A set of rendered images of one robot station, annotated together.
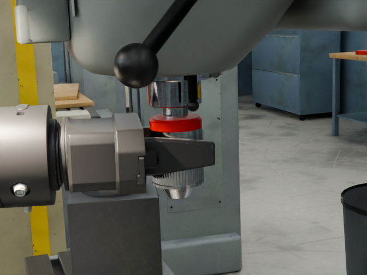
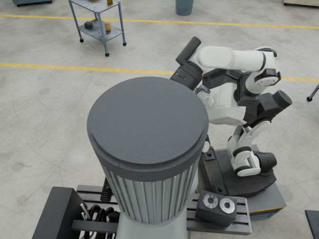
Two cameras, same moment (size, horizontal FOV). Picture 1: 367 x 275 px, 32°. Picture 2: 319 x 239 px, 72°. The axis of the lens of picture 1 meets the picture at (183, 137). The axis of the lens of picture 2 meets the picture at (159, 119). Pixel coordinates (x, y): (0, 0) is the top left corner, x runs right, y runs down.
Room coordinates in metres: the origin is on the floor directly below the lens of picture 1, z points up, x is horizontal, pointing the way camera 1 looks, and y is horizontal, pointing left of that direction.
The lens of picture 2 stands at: (0.74, -0.44, 2.48)
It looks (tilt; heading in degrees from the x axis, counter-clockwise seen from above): 51 degrees down; 112
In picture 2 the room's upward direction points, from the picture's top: straight up
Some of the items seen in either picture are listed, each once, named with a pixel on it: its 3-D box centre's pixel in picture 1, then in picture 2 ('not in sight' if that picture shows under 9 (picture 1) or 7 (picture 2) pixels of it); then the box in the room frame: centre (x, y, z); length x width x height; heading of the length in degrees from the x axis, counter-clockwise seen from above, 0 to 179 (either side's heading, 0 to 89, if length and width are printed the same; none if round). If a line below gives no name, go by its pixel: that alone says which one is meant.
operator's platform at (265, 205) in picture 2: not in sight; (228, 185); (1.07, 0.71, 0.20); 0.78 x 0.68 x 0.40; 30
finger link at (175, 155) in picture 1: (179, 156); not in sight; (0.53, 0.00, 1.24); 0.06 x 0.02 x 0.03; 97
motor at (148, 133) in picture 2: not in sight; (150, 160); (0.64, -0.23, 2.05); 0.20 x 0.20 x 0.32
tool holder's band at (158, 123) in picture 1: (175, 121); not in sight; (0.56, 0.01, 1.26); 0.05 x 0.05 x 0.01
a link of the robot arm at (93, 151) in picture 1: (73, 156); not in sight; (0.55, 0.10, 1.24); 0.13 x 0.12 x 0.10; 7
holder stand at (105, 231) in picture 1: (116, 235); (215, 208); (0.91, 0.11, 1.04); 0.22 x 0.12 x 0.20; 6
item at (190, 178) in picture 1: (177, 155); not in sight; (0.56, 0.01, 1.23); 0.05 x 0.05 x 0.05
